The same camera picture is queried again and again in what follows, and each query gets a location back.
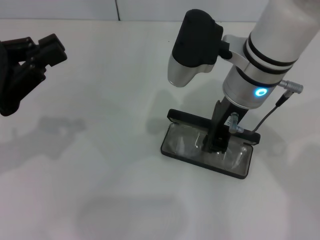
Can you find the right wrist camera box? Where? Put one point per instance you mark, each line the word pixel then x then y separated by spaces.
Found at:
pixel 192 42

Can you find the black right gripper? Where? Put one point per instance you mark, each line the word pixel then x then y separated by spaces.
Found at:
pixel 221 120

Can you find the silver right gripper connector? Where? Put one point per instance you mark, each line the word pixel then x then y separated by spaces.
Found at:
pixel 234 121

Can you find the black glasses case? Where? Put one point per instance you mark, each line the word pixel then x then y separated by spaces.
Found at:
pixel 187 117

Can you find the clear white glasses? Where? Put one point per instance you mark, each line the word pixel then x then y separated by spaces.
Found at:
pixel 182 142

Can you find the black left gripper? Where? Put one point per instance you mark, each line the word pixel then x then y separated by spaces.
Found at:
pixel 12 85

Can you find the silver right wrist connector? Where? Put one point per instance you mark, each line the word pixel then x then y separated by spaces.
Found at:
pixel 291 85

